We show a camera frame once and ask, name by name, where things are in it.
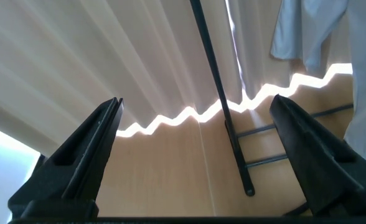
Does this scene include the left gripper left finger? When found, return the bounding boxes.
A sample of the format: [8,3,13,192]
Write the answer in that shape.
[7,97,124,218]

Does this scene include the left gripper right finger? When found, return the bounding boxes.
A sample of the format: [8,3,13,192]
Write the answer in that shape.
[269,94,366,217]

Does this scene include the black clothes rack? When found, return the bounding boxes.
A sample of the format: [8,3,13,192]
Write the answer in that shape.
[189,0,355,197]

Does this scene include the beige curtain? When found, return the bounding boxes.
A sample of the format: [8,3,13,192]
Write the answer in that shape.
[0,0,354,156]

